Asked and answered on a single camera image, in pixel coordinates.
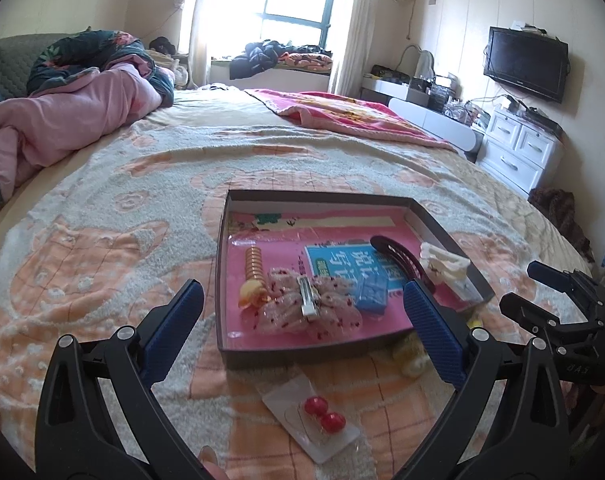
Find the cream flower hair accessory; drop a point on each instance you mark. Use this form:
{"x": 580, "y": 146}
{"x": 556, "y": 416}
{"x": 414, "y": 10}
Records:
{"x": 410, "y": 357}

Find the pink book with blue label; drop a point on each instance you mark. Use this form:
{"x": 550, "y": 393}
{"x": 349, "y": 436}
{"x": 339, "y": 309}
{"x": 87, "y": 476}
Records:
{"x": 342, "y": 232}

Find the white table mirror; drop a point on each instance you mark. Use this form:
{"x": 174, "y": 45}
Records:
{"x": 425, "y": 62}

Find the black set-top box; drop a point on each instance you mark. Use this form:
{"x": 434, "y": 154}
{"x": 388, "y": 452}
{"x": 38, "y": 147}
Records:
{"x": 537, "y": 112}

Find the cream curtain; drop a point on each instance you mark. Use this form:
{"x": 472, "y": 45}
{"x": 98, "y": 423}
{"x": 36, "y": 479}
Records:
{"x": 352, "y": 25}
{"x": 200, "y": 35}

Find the small blue box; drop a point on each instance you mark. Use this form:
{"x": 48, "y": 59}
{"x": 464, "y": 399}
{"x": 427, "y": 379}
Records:
{"x": 372, "y": 295}

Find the desk clutter of cosmetics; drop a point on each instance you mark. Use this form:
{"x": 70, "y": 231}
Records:
{"x": 452, "y": 100}

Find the yellow accessory pack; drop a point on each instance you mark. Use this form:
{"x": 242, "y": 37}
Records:
{"x": 476, "y": 319}

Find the white drawer dresser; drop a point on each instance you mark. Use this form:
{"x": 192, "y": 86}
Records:
{"x": 517, "y": 147}

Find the dark blue jacket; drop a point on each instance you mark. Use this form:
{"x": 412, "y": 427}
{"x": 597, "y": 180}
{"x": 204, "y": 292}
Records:
{"x": 255, "y": 57}

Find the brown hair claw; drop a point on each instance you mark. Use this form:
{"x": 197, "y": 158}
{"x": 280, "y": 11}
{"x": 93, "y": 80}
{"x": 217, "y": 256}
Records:
{"x": 392, "y": 255}

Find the white rounded desk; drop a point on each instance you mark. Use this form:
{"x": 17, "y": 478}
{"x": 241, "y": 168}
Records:
{"x": 432, "y": 120}

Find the pink printed blanket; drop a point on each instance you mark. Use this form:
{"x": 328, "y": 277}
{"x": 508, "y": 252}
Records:
{"x": 352, "y": 112}

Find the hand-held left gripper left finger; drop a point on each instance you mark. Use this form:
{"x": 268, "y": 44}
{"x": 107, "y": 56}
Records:
{"x": 175, "y": 325}

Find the peach and white bedspread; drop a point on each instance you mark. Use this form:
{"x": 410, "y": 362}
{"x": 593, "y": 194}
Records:
{"x": 132, "y": 220}

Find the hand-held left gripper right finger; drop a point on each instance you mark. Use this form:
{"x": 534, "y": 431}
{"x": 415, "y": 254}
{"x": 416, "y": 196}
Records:
{"x": 432, "y": 330}

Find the small black object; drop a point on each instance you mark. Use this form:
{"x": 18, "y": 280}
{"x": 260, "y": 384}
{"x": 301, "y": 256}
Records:
{"x": 162, "y": 45}

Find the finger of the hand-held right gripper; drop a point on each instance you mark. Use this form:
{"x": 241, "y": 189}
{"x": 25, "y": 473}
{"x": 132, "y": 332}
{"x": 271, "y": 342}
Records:
{"x": 549, "y": 275}
{"x": 527, "y": 312}

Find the polka dot bow hair clip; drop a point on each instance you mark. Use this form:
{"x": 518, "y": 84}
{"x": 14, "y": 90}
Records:
{"x": 282, "y": 305}

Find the person's left hand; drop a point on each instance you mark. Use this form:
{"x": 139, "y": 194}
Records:
{"x": 213, "y": 465}

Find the cream hair claw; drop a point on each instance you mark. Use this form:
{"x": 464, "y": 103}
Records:
{"x": 442, "y": 260}

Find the clear plastic bag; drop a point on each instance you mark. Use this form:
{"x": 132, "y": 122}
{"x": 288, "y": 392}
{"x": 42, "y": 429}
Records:
{"x": 465, "y": 290}

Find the black wall television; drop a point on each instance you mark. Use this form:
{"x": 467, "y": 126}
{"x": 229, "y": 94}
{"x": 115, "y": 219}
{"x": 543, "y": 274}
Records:
{"x": 527, "y": 62}

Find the clear earring card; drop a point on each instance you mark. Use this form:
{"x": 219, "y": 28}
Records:
{"x": 292, "y": 405}

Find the grey quilted headboard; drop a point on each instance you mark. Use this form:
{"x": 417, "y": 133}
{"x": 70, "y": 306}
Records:
{"x": 17, "y": 55}

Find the red floral cloth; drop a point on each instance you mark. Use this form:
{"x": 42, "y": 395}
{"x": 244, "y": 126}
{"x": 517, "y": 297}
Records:
{"x": 307, "y": 60}

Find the dark cardboard box tray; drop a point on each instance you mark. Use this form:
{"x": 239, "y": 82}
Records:
{"x": 307, "y": 352}

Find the pink floral quilt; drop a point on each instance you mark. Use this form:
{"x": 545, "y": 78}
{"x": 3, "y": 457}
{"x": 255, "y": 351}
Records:
{"x": 72, "y": 110}

